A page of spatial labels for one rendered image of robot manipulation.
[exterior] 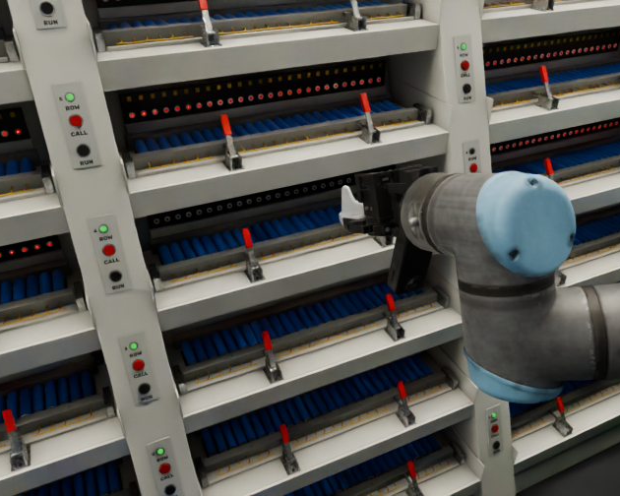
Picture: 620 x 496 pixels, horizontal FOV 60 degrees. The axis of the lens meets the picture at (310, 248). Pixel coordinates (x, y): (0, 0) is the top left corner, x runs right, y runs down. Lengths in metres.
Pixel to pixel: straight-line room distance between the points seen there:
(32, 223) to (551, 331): 0.71
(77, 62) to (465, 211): 0.60
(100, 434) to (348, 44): 0.79
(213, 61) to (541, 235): 0.60
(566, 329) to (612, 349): 0.04
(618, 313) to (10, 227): 0.78
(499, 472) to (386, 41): 0.98
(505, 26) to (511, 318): 0.78
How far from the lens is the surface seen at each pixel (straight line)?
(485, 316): 0.53
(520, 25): 1.23
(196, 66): 0.91
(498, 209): 0.49
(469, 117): 1.12
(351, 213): 0.75
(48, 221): 0.89
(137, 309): 0.91
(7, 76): 0.89
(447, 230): 0.54
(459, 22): 1.12
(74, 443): 1.02
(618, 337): 0.55
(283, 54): 0.95
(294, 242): 1.02
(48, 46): 0.89
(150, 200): 0.89
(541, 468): 1.58
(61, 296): 0.97
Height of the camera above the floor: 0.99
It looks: 14 degrees down
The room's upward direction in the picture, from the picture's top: 9 degrees counter-clockwise
